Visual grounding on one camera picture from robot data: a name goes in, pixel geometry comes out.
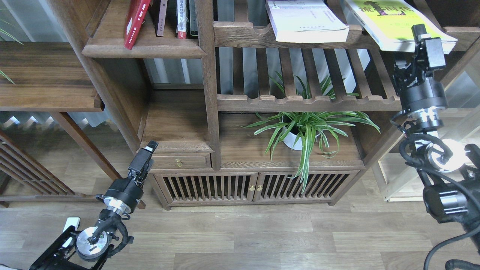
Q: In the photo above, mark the dark slatted wooden rack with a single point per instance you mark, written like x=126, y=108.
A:
x=23, y=168

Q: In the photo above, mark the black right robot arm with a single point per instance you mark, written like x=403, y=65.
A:
x=448, y=170

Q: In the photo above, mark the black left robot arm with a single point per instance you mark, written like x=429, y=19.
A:
x=109, y=235

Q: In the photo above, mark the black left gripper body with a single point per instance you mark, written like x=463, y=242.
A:
x=124, y=194

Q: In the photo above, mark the red paperback book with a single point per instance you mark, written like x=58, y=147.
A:
x=134, y=19

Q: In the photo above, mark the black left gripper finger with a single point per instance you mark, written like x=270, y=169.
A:
x=151, y=146

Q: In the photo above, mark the white lavender paperback book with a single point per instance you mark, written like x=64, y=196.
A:
x=305, y=21

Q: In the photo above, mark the dark upright book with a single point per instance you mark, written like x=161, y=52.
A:
x=193, y=27

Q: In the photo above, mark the dark wooden bookshelf cabinet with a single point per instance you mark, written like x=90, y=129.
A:
x=193, y=96

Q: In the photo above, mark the white plant pot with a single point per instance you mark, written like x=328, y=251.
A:
x=291, y=139

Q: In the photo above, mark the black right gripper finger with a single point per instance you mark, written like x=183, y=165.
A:
x=420, y=32

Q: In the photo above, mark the yellow-green cover book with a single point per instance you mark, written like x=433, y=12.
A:
x=390, y=24

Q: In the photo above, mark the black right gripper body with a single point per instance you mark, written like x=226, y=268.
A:
x=414, y=82

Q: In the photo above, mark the white red upright book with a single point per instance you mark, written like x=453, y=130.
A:
x=182, y=19

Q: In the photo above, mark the green spider plant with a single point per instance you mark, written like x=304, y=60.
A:
x=308, y=128

